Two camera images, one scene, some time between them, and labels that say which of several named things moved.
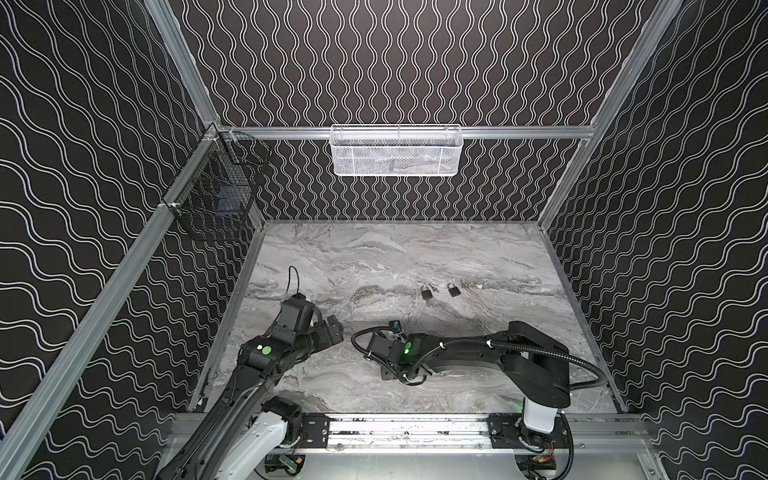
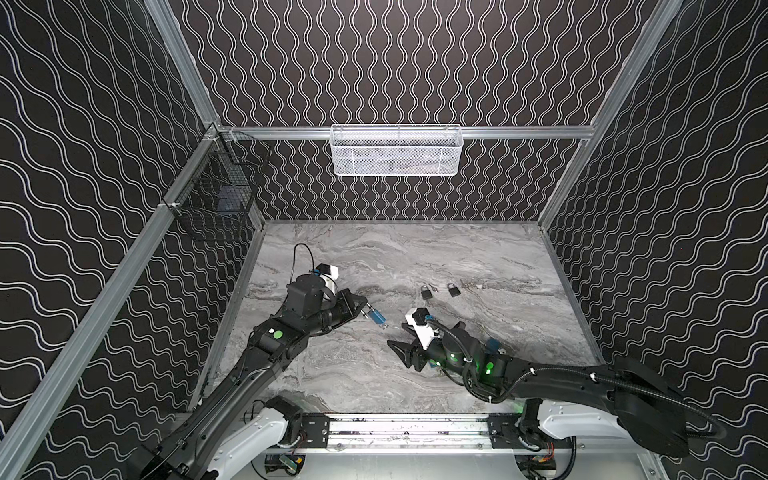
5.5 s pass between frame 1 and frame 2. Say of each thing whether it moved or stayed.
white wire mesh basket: stayed
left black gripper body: moved
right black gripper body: moved
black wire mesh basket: stayed
